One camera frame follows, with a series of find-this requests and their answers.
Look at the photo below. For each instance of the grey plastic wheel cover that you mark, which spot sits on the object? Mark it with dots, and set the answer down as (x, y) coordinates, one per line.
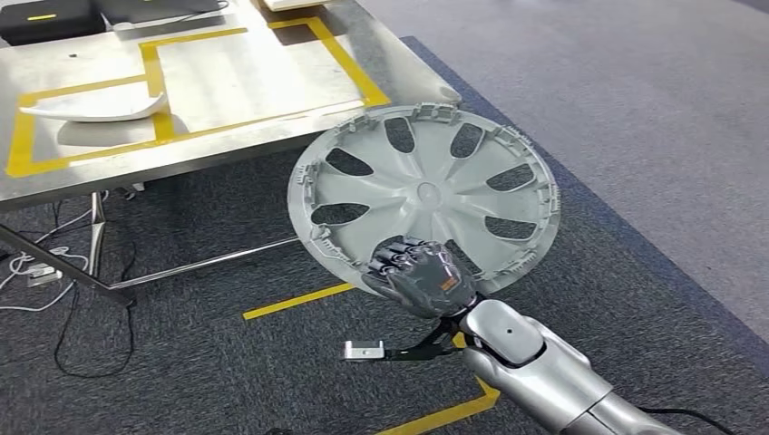
(426, 192)

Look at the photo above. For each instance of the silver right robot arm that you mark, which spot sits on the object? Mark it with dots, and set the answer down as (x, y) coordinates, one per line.
(541, 372)

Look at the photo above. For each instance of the steel workbench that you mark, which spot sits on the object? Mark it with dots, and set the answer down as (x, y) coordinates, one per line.
(240, 78)

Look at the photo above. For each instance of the white curved plastic part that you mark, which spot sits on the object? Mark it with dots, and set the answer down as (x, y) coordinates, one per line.
(90, 108)

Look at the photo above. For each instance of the yellow floor tape strip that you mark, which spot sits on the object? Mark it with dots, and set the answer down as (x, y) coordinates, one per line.
(300, 300)
(456, 409)

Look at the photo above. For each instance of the flat white box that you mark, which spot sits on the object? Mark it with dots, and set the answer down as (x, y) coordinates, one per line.
(294, 5)

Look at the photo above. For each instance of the white power strip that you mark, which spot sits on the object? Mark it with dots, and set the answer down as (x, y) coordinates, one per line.
(43, 275)

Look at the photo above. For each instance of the black carrying case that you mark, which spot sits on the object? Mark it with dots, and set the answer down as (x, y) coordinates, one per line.
(54, 27)

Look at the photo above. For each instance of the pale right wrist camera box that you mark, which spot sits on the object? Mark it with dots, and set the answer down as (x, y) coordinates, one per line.
(364, 350)

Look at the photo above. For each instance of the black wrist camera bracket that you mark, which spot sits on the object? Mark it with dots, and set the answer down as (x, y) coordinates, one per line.
(420, 350)

